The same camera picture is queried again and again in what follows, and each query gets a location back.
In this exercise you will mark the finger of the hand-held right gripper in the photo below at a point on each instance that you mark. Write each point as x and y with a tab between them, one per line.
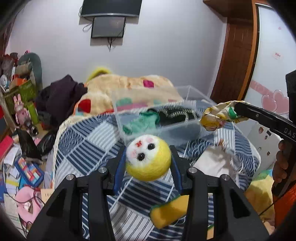
254	112

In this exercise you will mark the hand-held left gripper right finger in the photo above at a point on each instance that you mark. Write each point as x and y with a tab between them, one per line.
175	165

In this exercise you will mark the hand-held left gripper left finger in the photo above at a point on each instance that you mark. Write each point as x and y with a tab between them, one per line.
120	165

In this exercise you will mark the yellow felt doll head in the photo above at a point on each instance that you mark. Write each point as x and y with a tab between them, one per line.
148	160

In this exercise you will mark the yellow patterned cloth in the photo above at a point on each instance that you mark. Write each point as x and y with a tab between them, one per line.
215	115

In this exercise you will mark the green cloth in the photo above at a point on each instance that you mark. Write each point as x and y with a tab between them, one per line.
141	121

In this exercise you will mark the black cloth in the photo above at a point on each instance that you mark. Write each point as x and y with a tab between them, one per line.
175	115

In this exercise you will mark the clear plastic storage box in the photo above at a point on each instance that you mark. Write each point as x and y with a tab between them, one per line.
161	97

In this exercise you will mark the person's right forearm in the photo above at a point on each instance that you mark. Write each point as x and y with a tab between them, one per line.
285	208

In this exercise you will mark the pink soft item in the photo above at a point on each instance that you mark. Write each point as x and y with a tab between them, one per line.
25	201

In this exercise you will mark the person's right hand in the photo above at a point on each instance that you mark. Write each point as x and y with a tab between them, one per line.
282	169

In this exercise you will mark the white box with stickers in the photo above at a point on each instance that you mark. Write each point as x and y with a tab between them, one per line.
261	143

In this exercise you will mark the white tissue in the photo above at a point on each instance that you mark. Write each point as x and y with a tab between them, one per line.
212	162

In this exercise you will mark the blue striped quilt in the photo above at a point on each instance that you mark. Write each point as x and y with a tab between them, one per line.
87	143

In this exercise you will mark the white wardrobe door with hearts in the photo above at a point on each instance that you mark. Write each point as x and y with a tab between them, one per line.
270	60

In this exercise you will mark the yellow sponge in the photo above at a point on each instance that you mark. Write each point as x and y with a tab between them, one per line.
170	212

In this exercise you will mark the beige fleece blanket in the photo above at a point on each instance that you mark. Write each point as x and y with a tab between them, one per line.
120	85

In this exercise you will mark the yellow plush toy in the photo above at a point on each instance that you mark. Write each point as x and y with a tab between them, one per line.
261	192

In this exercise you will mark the dark purple clothing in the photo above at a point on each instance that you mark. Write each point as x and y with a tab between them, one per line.
62	95

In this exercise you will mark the blue colourful book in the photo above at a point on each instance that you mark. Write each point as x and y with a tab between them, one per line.
29	172

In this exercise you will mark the black plastic bag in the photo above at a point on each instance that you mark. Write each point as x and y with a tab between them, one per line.
30	146

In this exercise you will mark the yellow fuzzy plush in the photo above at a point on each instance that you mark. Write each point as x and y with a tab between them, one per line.
98	71

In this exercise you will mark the green bottle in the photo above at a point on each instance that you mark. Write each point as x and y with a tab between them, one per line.
33	112

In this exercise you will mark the pink bunny toy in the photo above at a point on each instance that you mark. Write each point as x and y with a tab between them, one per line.
21	111

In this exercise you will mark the green cardboard box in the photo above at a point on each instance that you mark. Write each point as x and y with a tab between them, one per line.
22	92

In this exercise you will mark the grey green plush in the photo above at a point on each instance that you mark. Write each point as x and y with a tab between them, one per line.
34	64

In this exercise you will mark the wooden wardrobe frame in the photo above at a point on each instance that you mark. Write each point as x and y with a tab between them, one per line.
238	51

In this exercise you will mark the small black wall screen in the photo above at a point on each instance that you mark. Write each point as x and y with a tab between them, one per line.
108	27

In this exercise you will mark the wall television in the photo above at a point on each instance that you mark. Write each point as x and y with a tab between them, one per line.
111	7

